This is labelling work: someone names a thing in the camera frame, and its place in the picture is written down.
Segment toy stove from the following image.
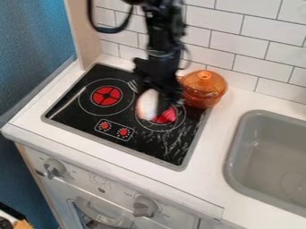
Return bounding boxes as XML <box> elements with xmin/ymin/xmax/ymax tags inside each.
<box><xmin>40</xmin><ymin>62</ymin><xmax>213</xmax><ymax>173</ymax></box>

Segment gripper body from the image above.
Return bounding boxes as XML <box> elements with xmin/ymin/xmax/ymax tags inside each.
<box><xmin>131</xmin><ymin>55</ymin><xmax>186</xmax><ymax>92</ymax></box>

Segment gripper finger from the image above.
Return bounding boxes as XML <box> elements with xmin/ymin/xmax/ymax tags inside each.
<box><xmin>157</xmin><ymin>88</ymin><xmax>183</xmax><ymax>113</ymax></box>

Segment black cable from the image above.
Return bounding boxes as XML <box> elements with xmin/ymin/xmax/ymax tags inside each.
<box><xmin>86</xmin><ymin>0</ymin><xmax>137</xmax><ymax>34</ymax></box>

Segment toy sink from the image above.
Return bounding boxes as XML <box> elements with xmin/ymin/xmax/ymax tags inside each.
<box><xmin>222</xmin><ymin>109</ymin><xmax>306</xmax><ymax>218</ymax></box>

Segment orange plastic pot with lid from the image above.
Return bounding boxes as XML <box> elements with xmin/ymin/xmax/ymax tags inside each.
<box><xmin>178</xmin><ymin>70</ymin><xmax>230</xmax><ymax>110</ymax></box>

